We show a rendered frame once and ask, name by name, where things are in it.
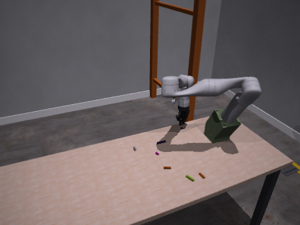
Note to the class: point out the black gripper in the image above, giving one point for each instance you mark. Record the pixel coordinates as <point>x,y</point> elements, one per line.
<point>182,114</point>

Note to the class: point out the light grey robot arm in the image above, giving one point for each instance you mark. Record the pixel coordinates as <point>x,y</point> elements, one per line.
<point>212,88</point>

